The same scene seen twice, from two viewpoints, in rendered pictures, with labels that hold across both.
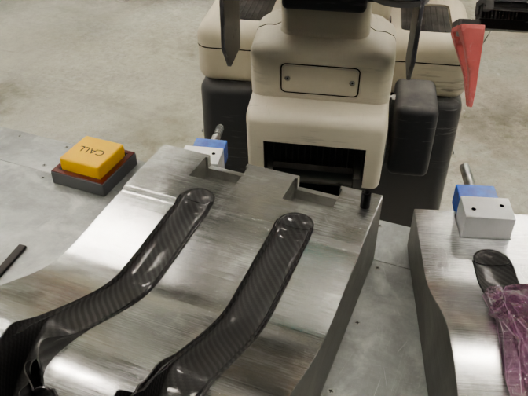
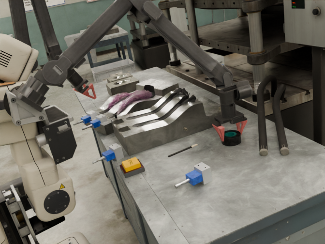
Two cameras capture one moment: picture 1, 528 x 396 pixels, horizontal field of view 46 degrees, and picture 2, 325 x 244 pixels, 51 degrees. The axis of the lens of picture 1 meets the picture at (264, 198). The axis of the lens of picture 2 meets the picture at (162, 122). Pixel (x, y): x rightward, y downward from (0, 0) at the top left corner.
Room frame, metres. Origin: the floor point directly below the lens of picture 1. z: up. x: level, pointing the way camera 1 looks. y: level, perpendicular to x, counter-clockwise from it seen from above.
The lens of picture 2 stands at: (1.29, 1.23, 1.46)
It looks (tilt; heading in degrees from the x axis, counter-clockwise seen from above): 23 degrees down; 231
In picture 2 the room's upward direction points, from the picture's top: 11 degrees counter-clockwise
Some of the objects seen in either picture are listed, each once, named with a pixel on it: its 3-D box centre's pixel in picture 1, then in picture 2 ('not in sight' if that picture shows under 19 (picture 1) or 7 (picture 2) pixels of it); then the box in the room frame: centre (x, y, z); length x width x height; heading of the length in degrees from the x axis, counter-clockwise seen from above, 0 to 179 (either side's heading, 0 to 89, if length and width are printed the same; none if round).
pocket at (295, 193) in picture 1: (312, 206); (119, 125); (0.52, -0.05, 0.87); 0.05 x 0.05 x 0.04; 68
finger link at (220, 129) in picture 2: not in sight; (224, 129); (0.34, 0.42, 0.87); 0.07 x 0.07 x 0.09; 67
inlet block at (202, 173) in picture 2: not in sight; (191, 178); (0.63, 0.50, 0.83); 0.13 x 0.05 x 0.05; 167
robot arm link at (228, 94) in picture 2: not in sight; (228, 96); (0.30, 0.43, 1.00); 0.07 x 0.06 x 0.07; 158
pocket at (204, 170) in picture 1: (221, 183); (125, 132); (0.56, 0.05, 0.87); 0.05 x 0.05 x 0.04; 68
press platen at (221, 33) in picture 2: not in sight; (253, 40); (-0.71, -0.11, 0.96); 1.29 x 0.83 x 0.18; 68
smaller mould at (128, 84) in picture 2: not in sight; (123, 86); (0.04, -0.66, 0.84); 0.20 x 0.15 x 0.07; 158
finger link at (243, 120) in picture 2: not in sight; (236, 125); (0.29, 0.44, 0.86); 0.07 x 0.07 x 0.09; 67
